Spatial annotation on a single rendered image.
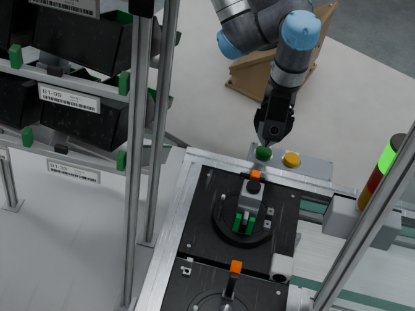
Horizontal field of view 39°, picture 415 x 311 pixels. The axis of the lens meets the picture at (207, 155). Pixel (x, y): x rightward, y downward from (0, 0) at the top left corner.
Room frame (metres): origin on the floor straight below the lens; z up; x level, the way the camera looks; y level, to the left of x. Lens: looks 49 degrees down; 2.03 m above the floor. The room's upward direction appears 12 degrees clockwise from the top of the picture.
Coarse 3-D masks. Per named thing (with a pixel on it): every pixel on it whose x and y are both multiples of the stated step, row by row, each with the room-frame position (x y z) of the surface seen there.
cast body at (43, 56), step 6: (42, 54) 0.85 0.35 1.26; (48, 54) 0.85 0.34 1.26; (42, 60) 0.84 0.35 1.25; (48, 60) 0.84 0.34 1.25; (54, 60) 0.84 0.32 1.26; (60, 60) 0.84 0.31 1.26; (66, 60) 0.86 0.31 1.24; (36, 66) 0.83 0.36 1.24; (42, 66) 0.83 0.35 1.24; (60, 66) 0.84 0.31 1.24; (66, 66) 0.86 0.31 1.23
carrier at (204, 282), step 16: (176, 272) 0.61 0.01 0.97; (192, 272) 0.61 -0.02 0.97; (208, 272) 0.62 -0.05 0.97; (224, 272) 0.63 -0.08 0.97; (176, 288) 0.57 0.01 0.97; (192, 288) 0.58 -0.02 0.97; (208, 288) 0.59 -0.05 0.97; (224, 288) 0.58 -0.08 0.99; (240, 288) 0.60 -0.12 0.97; (256, 288) 0.61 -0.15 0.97; (272, 288) 0.62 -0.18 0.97; (288, 288) 0.62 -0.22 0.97; (176, 304) 0.54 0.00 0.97; (192, 304) 0.53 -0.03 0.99; (208, 304) 0.54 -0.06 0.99; (224, 304) 0.52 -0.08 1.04; (240, 304) 0.56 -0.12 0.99; (256, 304) 0.57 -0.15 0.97; (272, 304) 0.58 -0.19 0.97
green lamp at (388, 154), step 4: (388, 144) 0.64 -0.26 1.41; (388, 148) 0.63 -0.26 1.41; (384, 152) 0.64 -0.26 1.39; (388, 152) 0.63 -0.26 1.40; (392, 152) 0.62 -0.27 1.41; (384, 156) 0.63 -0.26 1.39; (388, 156) 0.63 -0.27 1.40; (392, 156) 0.62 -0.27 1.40; (380, 160) 0.64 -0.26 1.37; (384, 160) 0.63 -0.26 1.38; (388, 160) 0.62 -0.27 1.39; (380, 164) 0.63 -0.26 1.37; (384, 164) 0.63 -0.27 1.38; (388, 164) 0.62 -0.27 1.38; (380, 168) 0.63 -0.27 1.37; (384, 168) 0.62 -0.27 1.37; (384, 172) 0.62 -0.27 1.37
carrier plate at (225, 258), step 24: (216, 192) 0.83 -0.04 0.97; (264, 192) 0.86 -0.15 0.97; (288, 192) 0.87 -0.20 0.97; (192, 216) 0.75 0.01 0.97; (288, 216) 0.80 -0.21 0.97; (192, 240) 0.69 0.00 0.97; (216, 240) 0.70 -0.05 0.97; (288, 240) 0.74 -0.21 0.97; (216, 264) 0.65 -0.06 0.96; (264, 264) 0.67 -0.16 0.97
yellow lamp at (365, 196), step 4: (364, 188) 0.64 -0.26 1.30; (364, 192) 0.63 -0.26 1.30; (368, 192) 0.63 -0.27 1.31; (360, 196) 0.64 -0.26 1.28; (364, 196) 0.63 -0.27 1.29; (368, 196) 0.62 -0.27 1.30; (360, 200) 0.63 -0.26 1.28; (364, 200) 0.63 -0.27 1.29; (368, 200) 0.62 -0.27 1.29; (360, 204) 0.63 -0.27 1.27; (364, 204) 0.62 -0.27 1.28; (360, 208) 0.63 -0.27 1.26; (364, 208) 0.62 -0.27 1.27
